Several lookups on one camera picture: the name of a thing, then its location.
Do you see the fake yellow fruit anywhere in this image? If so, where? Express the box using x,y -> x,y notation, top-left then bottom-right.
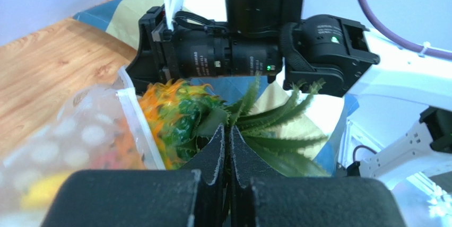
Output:
20,171 -> 72,210

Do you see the clear zip top bag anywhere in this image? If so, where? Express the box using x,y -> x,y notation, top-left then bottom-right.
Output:
1,67 -> 164,226

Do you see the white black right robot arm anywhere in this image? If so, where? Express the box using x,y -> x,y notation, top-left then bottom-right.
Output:
126,0 -> 451,185

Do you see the fake pineapple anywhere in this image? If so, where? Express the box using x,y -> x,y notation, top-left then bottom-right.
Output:
138,77 -> 327,177

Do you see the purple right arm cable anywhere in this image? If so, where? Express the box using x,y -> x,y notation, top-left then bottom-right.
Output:
349,0 -> 452,60

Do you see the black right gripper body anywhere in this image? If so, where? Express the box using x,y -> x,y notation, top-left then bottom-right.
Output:
126,0 -> 380,97

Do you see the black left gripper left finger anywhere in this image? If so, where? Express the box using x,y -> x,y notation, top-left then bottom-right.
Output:
42,125 -> 225,226

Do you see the blue beige checked pillow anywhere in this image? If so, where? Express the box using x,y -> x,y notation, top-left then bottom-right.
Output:
74,0 -> 358,177

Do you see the fake peach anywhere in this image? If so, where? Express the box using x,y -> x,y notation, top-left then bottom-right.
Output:
89,118 -> 146,170

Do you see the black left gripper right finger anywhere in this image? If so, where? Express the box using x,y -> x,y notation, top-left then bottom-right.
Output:
229,127 -> 405,226

